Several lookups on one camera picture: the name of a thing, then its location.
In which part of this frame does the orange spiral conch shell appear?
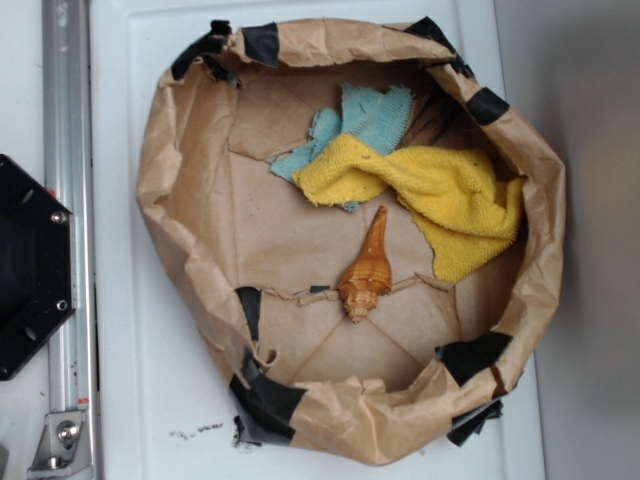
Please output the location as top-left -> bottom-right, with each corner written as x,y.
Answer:
338,206 -> 392,324

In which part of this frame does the brown paper bag bin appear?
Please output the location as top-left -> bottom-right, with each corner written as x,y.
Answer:
136,19 -> 566,466

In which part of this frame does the teal frayed cloth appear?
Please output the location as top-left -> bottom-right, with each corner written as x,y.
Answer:
270,84 -> 413,182

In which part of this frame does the yellow terry cloth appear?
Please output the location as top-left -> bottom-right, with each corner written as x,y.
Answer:
292,134 -> 524,283

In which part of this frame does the white plastic tray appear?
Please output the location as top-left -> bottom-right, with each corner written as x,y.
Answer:
89,1 -> 545,479

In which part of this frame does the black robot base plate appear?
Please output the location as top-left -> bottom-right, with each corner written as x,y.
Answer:
1,155 -> 75,381

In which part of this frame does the aluminium extrusion rail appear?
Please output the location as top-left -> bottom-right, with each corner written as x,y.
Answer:
42,1 -> 103,479

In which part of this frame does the metal corner bracket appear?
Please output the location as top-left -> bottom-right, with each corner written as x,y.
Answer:
27,410 -> 94,479

